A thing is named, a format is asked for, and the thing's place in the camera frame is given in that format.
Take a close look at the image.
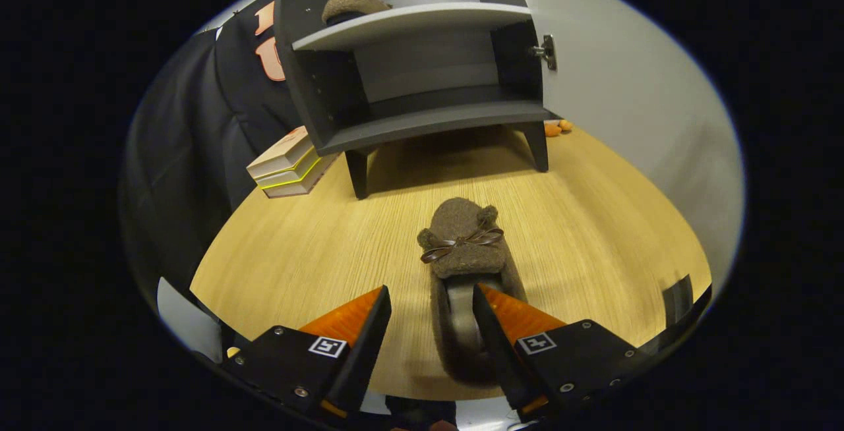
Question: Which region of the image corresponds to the white shoe cabinet door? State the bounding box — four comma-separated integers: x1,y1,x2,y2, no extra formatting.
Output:
495,0,746,293

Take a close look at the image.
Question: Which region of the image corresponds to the brown fuzzy shoe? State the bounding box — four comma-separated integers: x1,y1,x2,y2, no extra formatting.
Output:
321,0,393,26
417,197,528,386

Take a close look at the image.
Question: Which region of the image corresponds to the black backdrop cloth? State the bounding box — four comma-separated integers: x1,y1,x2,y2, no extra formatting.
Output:
122,0,304,300

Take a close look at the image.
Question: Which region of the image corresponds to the metal door hinge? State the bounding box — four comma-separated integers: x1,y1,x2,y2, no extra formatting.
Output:
527,34,558,71

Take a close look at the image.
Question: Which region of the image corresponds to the brown cover book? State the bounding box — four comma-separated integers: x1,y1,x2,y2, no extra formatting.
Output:
264,153,340,199

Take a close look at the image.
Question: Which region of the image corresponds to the yellow edged book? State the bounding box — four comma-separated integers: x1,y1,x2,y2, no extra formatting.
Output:
256,148,324,189

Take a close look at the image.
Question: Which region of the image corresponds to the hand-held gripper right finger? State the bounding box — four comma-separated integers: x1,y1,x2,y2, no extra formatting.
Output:
471,283,660,422

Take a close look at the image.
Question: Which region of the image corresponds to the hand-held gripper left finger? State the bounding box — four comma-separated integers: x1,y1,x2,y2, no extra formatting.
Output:
221,285,393,418

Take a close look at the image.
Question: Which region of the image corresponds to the grey shoe cabinet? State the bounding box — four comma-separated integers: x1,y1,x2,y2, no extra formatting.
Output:
274,0,561,200

